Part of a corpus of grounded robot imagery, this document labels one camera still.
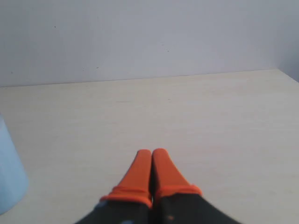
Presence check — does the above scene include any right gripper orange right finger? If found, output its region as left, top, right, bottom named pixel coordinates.
left=152, top=148, right=239, bottom=224

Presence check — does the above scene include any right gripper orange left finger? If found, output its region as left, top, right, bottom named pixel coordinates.
left=77, top=149, right=152, bottom=224

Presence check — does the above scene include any blue pump lotion bottle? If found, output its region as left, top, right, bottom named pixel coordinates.
left=0, top=117, right=28, bottom=214

